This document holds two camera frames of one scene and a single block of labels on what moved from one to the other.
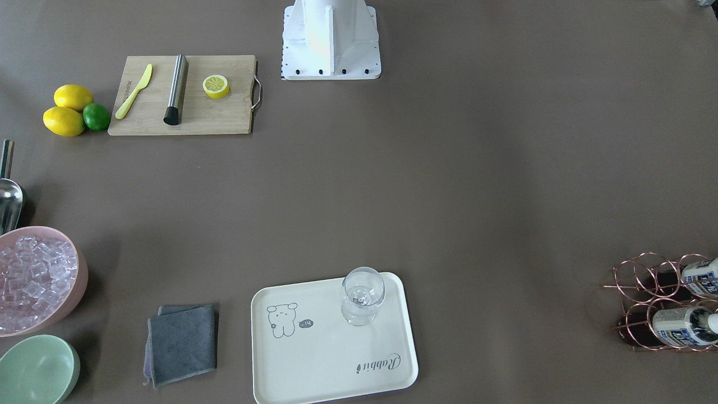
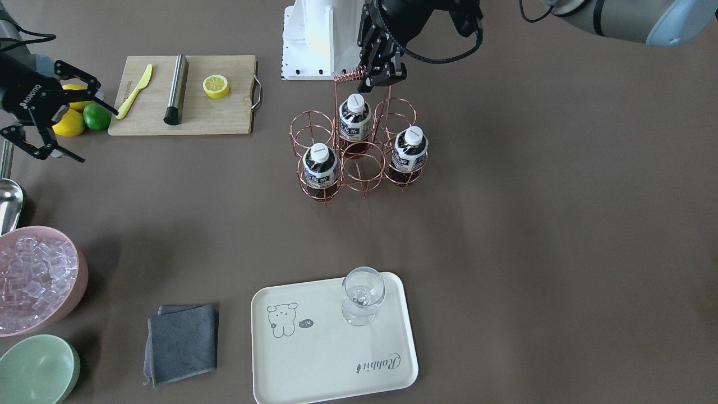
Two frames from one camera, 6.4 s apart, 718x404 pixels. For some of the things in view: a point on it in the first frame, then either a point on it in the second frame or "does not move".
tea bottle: x=698 y=278 → x=354 y=116
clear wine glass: x=363 y=289 does not move
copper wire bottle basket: x=671 y=304 → x=372 y=137
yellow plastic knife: x=122 y=111 does not move
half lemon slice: x=216 y=86 does not move
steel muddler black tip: x=173 y=113 does not move
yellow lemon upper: x=73 y=96 does not move
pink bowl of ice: x=44 y=276 does not move
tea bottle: x=685 y=326 → x=322 y=170
